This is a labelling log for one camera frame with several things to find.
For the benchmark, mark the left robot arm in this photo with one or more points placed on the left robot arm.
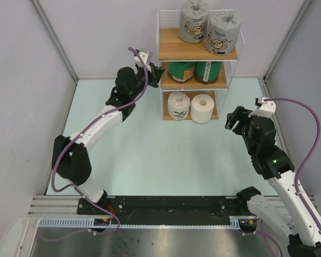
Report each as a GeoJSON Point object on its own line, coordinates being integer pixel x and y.
{"type": "Point", "coordinates": [70, 157]}

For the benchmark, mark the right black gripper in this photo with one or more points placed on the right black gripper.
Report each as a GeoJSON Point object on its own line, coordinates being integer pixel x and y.
{"type": "Point", "coordinates": [241, 114]}

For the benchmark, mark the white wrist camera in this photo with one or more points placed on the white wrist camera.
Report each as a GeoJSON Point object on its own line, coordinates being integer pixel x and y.
{"type": "Point", "coordinates": [265, 107]}
{"type": "Point", "coordinates": [142, 58]}

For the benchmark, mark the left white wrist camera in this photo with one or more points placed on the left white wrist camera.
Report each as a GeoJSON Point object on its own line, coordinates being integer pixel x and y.
{"type": "Point", "coordinates": [142, 58]}

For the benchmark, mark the grey roll front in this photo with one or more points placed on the grey roll front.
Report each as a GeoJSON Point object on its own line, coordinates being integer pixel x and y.
{"type": "Point", "coordinates": [223, 31]}

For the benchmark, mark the unwrapped white paper roll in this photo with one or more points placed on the unwrapped white paper roll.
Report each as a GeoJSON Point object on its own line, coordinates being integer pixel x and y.
{"type": "Point", "coordinates": [201, 108]}

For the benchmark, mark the grey roll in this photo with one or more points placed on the grey roll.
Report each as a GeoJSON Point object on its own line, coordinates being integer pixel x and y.
{"type": "Point", "coordinates": [193, 21]}
{"type": "Point", "coordinates": [223, 31]}

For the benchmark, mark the aluminium frame rail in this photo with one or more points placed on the aluminium frame rail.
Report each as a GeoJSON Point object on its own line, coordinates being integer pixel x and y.
{"type": "Point", "coordinates": [54, 206]}

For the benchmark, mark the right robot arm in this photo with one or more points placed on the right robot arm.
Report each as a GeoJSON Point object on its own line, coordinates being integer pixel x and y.
{"type": "Point", "coordinates": [302, 226]}

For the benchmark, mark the grey wrapped roll back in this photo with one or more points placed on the grey wrapped roll back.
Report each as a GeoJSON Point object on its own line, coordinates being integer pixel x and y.
{"type": "Point", "coordinates": [193, 21]}

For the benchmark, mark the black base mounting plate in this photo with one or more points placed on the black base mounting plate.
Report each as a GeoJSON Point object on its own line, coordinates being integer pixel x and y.
{"type": "Point", "coordinates": [181, 212]}

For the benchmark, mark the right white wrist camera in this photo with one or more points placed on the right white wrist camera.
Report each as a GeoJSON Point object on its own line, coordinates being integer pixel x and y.
{"type": "Point", "coordinates": [265, 107]}

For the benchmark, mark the white wire wooden shelf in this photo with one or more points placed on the white wire wooden shelf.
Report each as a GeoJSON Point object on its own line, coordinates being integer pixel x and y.
{"type": "Point", "coordinates": [170, 48]}

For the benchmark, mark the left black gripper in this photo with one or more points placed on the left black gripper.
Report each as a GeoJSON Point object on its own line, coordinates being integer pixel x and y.
{"type": "Point", "coordinates": [154, 76]}

